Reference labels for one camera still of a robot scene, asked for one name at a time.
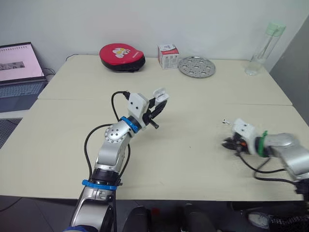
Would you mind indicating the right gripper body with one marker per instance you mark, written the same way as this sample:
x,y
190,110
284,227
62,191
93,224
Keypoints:
x,y
237,143

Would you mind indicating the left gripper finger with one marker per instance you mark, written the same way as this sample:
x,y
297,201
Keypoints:
x,y
151,103
159,108

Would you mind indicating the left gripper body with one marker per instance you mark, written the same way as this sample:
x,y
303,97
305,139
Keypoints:
x,y
149,116

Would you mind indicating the white earbud case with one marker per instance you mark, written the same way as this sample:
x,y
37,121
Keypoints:
x,y
161,94

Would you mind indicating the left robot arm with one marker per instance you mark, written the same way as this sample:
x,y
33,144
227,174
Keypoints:
x,y
109,154

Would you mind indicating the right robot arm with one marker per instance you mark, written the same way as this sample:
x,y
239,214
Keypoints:
x,y
287,152

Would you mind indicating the white earbud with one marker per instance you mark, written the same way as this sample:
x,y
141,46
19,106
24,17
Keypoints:
x,y
225,121

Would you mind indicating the clear bottle with green lid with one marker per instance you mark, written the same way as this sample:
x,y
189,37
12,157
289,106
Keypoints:
x,y
262,52

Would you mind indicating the white and red small box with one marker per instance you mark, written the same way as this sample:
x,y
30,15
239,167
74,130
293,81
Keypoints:
x,y
167,58

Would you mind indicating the red and black round pad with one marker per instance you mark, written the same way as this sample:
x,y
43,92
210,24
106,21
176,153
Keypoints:
x,y
122,58

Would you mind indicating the round perforated metal plate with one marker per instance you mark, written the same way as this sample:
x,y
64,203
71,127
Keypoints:
x,y
196,67

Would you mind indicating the person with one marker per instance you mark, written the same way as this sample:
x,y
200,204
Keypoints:
x,y
259,220

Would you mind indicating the grey laptop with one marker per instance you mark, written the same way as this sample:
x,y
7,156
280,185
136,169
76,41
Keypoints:
x,y
19,77

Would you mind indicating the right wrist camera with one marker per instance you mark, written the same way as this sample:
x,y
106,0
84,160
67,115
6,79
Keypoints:
x,y
245,133

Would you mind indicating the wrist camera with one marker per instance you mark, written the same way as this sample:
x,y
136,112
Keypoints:
x,y
137,104
245,133

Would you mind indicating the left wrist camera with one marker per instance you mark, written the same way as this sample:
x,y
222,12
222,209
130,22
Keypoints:
x,y
137,104

